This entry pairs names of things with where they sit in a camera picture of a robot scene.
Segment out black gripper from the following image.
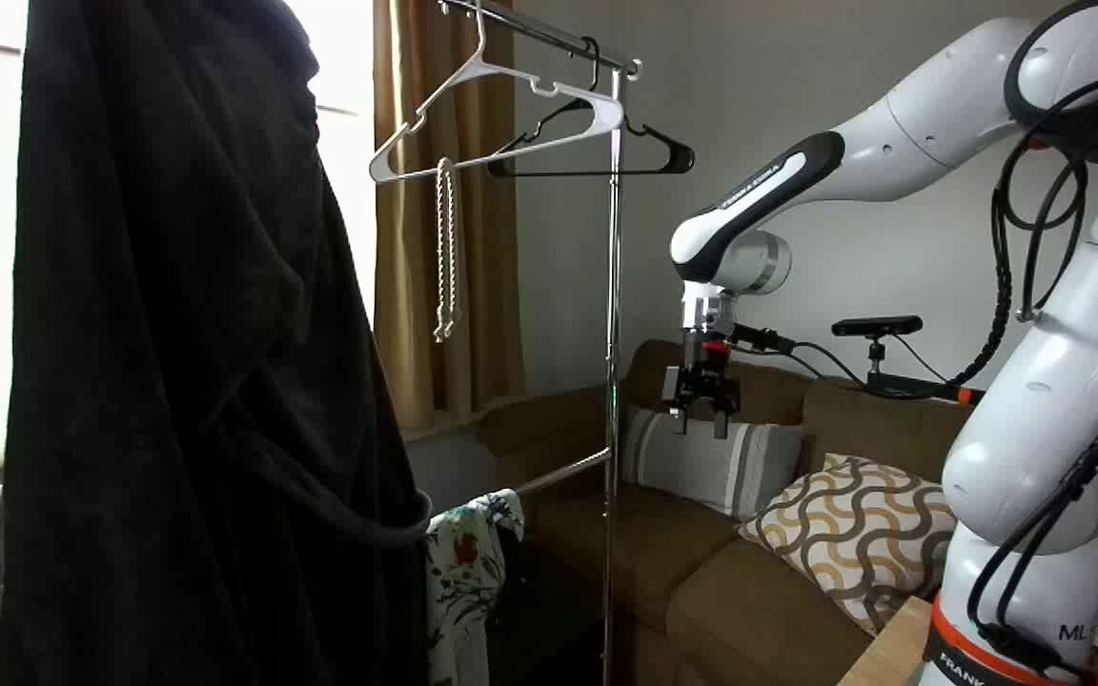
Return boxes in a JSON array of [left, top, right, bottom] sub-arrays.
[[663, 326, 747, 442]]

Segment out white floral towel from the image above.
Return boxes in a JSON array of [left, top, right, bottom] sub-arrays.
[[427, 488, 530, 686]]

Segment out grey striped pillow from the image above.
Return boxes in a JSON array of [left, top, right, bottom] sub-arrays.
[[623, 403, 810, 522]]

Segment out metal clothes rack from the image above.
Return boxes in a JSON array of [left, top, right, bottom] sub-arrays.
[[439, 0, 646, 686]]

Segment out brown sofa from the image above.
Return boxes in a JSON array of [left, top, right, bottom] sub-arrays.
[[483, 334, 981, 686]]

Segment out wavy patterned pillow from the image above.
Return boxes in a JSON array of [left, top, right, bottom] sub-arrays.
[[735, 448, 960, 641]]

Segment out brown curtain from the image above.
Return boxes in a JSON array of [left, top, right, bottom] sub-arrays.
[[369, 0, 530, 433]]

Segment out black hanger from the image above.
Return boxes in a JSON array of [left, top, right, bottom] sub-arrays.
[[483, 34, 698, 183]]

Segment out white plastic hanger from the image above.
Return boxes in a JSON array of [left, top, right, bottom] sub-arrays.
[[365, 0, 628, 188]]

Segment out bright window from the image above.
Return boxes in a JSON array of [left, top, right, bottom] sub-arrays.
[[0, 0, 381, 474]]

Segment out black hanging robe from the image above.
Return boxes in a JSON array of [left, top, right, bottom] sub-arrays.
[[0, 0, 436, 686]]

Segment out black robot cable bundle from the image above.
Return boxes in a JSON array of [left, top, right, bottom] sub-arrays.
[[733, 119, 1098, 671]]

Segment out black camera on stand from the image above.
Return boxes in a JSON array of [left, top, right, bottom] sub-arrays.
[[826, 314, 971, 403]]

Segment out white bead necklace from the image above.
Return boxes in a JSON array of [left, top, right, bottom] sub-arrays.
[[427, 151, 467, 349]]

